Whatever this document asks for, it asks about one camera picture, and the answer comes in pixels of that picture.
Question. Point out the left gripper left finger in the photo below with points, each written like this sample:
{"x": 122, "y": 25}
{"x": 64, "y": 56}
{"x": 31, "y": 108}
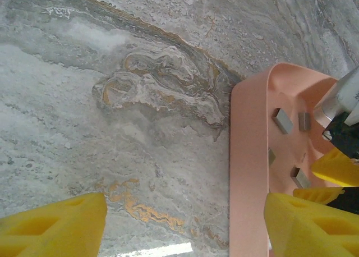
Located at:
{"x": 42, "y": 234}

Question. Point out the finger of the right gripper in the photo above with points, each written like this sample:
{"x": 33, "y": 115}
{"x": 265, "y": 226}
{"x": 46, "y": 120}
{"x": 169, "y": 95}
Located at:
{"x": 336, "y": 164}
{"x": 317, "y": 195}

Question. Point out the grey staple strip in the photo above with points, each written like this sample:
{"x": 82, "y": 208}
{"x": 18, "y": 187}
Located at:
{"x": 304, "y": 121}
{"x": 281, "y": 121}
{"x": 300, "y": 178}
{"x": 271, "y": 157}

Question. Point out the pink plastic tray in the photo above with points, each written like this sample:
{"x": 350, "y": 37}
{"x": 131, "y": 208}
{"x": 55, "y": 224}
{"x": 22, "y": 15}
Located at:
{"x": 246, "y": 156}

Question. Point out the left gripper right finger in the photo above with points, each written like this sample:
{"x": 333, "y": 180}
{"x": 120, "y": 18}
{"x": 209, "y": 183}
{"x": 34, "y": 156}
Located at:
{"x": 303, "y": 234}

